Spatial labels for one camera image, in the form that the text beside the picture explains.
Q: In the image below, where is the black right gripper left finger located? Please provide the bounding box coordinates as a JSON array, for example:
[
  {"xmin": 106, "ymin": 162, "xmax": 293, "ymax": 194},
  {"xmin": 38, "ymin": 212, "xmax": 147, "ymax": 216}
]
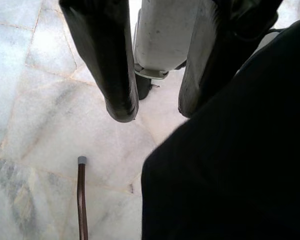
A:
[{"xmin": 58, "ymin": 0, "xmax": 140, "ymax": 124}]

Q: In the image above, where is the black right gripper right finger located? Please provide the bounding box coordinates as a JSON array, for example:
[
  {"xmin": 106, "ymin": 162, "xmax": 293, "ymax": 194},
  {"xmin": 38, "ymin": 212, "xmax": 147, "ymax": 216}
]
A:
[{"xmin": 177, "ymin": 0, "xmax": 283, "ymax": 119}]

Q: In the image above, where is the grey robot right leg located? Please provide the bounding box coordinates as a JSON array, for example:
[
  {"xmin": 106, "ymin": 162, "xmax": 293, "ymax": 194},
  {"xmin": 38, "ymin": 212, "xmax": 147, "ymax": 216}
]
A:
[{"xmin": 133, "ymin": 0, "xmax": 203, "ymax": 101}]

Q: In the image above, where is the black printed shirt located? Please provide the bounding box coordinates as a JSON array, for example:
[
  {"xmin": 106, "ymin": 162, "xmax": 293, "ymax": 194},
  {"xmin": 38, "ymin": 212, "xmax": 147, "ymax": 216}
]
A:
[{"xmin": 141, "ymin": 14, "xmax": 300, "ymax": 240}]

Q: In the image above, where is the orange marble folding table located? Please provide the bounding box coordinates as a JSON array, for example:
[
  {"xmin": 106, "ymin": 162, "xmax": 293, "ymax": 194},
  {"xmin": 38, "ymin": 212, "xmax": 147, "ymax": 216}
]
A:
[{"xmin": 77, "ymin": 155, "xmax": 89, "ymax": 240}]

